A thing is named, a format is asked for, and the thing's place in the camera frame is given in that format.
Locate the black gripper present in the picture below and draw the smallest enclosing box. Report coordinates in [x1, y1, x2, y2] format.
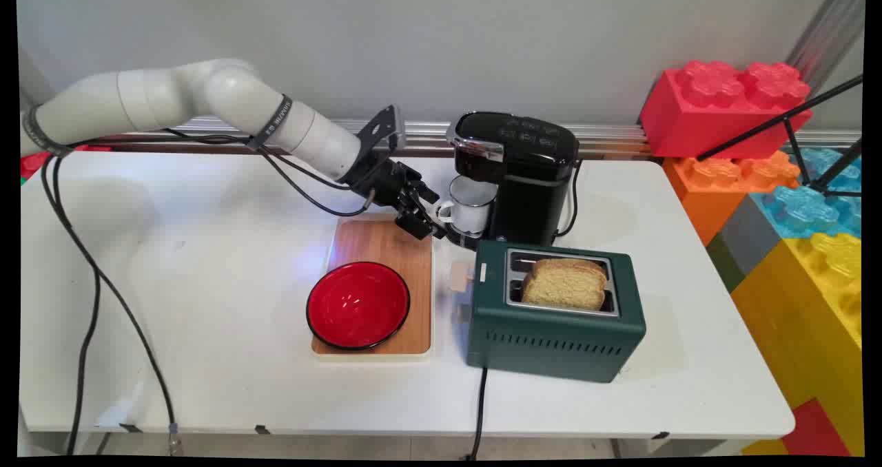
[347, 156, 450, 242]

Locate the wooden toaster lever knob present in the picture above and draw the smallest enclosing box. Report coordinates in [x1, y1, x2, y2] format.
[449, 261, 477, 294]

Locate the white enamel mug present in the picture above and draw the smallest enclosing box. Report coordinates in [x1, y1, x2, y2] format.
[436, 175, 499, 238]

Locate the wooden cutting board white rim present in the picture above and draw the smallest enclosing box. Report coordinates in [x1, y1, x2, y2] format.
[310, 213, 435, 364]

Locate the black coffee machine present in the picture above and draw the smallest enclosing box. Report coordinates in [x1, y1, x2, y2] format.
[445, 111, 582, 251]

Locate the red bowl with black rim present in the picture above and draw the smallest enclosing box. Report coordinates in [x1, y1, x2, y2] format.
[305, 260, 412, 352]

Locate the toast bread slice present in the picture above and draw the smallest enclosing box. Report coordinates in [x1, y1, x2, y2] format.
[521, 258, 609, 311]

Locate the dark green toaster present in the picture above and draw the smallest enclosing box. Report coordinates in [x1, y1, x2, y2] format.
[466, 239, 648, 384]

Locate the big red toy brick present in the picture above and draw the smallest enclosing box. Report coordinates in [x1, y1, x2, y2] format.
[639, 60, 814, 160]

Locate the big orange toy brick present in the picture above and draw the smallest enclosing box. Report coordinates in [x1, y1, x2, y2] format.
[662, 151, 801, 248]

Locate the big green toy brick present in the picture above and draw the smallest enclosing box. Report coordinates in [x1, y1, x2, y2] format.
[706, 232, 749, 293]

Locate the black tripod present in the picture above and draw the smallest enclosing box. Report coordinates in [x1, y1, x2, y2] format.
[695, 74, 865, 200]

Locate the big blue toy brick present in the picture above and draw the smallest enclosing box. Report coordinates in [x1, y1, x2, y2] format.
[750, 147, 863, 241]

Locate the small red object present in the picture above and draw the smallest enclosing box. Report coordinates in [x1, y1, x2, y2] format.
[20, 151, 54, 183]

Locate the big yellow toy brick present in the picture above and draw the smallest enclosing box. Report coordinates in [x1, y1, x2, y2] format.
[730, 232, 865, 458]

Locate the flat red toy brick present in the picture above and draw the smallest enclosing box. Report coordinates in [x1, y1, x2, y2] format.
[781, 397, 852, 458]

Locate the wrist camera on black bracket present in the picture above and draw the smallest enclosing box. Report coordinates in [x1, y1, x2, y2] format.
[356, 105, 407, 172]

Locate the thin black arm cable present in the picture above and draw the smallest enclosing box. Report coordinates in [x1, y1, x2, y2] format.
[68, 128, 374, 218]

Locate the black coffee machine power cable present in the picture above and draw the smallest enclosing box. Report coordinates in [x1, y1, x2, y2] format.
[556, 160, 584, 239]

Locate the black velcro strap with print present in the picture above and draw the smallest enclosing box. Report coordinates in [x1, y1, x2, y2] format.
[247, 94, 294, 153]

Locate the aluminium rail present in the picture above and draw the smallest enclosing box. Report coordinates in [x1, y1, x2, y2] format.
[157, 116, 863, 159]

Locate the black toaster power cable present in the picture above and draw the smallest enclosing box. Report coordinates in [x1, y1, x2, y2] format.
[467, 366, 489, 461]

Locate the thick black cable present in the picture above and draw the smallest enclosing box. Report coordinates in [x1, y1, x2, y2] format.
[48, 160, 183, 455]
[40, 156, 103, 455]

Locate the black cable wrap band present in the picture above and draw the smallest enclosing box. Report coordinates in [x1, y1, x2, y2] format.
[23, 104, 72, 159]

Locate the aluminium post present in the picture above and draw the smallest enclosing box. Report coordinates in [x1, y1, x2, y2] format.
[785, 0, 866, 97]

